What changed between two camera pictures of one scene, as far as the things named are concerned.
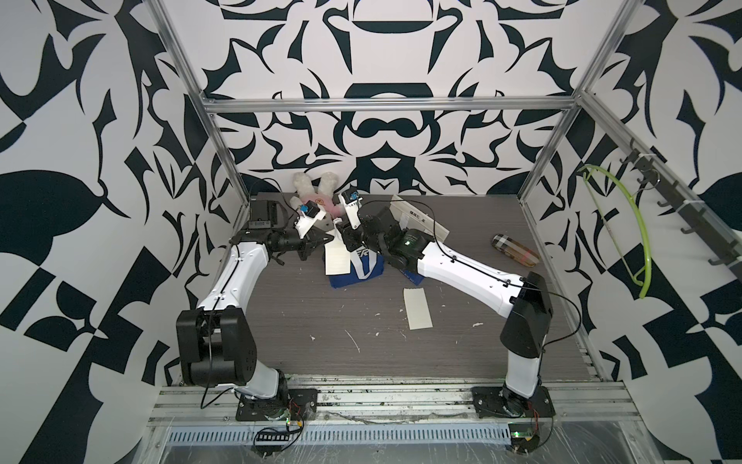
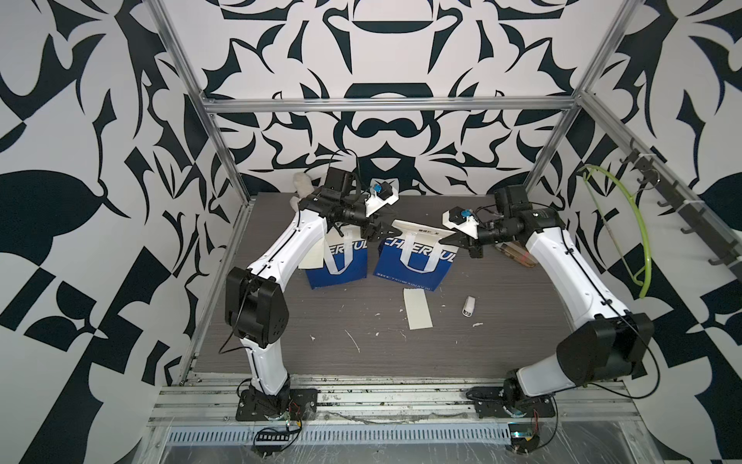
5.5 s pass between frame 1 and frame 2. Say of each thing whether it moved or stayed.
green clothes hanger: stayed
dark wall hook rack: stayed
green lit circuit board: stayed
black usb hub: stayed
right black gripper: moved
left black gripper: moved
